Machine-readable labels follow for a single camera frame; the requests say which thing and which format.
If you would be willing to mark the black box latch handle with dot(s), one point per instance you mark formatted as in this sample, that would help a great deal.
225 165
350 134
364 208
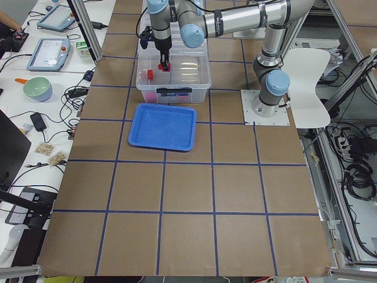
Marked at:
171 92

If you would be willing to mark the black power adapter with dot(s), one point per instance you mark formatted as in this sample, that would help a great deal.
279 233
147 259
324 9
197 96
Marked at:
38 122

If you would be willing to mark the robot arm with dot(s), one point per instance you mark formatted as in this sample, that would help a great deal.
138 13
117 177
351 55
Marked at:
274 16

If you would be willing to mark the blue plastic tray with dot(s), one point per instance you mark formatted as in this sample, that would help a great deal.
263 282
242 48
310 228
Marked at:
163 127

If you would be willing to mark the clear plastic storage box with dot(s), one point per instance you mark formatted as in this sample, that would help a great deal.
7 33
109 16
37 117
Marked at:
186 71

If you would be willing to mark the red block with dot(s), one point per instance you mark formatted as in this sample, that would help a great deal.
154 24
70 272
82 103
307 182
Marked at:
164 68
150 74
150 97

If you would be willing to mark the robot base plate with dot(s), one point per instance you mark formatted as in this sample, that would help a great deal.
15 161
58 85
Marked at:
258 114

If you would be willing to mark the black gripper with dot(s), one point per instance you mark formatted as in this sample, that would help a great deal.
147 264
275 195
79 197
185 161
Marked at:
162 45

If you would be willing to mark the white chair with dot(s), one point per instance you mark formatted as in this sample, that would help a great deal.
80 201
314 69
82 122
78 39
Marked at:
305 66

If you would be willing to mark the teach pendant tablet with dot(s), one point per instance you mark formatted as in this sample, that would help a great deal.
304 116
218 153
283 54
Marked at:
50 54
59 19

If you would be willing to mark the aluminium frame post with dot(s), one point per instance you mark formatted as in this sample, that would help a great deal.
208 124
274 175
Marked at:
82 18

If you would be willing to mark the green bowl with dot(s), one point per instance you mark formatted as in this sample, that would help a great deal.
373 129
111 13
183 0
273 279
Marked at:
38 89

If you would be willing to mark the green carton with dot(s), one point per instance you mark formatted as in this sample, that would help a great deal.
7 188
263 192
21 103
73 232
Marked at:
82 49

